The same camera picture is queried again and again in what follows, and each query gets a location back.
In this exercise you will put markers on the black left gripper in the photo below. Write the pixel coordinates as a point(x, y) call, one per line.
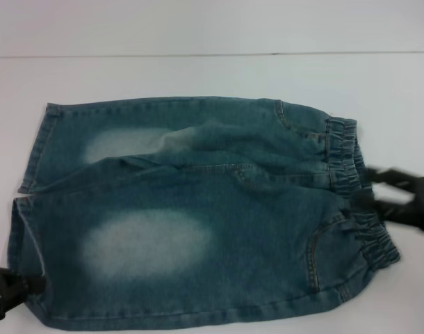
point(0, 292)

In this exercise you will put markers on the blue washed denim shorts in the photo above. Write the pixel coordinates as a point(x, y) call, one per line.
point(163, 181)

